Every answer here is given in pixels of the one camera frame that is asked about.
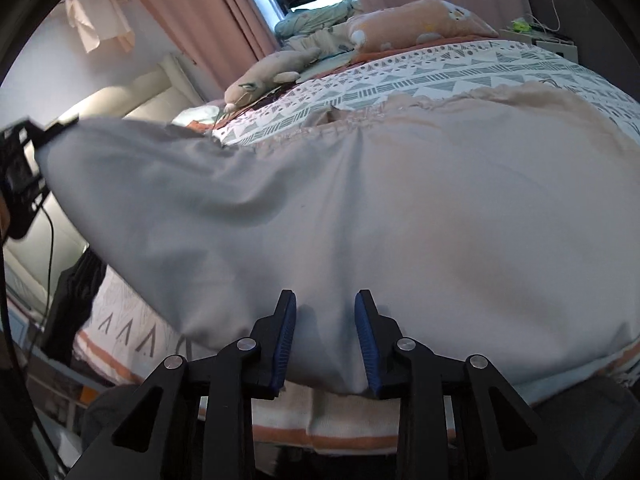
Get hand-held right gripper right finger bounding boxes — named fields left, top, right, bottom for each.
left=354, top=289, right=583, bottom=480

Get beige plush toy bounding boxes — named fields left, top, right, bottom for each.
left=222, top=47, right=321, bottom=111

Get crumpled light blue quilt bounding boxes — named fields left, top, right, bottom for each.
left=275, top=0, right=363, bottom=38

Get white padded headboard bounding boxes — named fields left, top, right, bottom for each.
left=62, top=55, right=223, bottom=133

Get beige drawstring pants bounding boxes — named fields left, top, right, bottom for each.
left=37, top=82, right=640, bottom=396

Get orange printed pillow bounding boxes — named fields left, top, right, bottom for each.
left=345, top=0, right=501, bottom=53

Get white bedside table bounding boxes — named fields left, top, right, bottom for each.
left=500, top=27, right=578, bottom=61

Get white hanging garment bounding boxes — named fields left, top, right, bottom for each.
left=62, top=0, right=136, bottom=53

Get light green bed sheet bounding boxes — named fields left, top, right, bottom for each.
left=295, top=50, right=358, bottom=81

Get light green pillow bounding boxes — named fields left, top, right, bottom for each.
left=172, top=105, right=221, bottom=133

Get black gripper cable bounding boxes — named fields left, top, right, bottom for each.
left=27, top=205, right=57, bottom=356

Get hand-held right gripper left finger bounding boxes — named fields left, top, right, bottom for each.
left=65, top=289, right=298, bottom=480

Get white charger cable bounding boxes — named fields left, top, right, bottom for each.
left=542, top=0, right=565, bottom=33

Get patterned white blanket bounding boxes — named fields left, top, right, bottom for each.
left=75, top=39, right=640, bottom=453

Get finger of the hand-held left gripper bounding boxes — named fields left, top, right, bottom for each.
left=35, top=117, right=81, bottom=148

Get black cloth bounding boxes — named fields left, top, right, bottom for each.
left=42, top=247, right=108, bottom=366

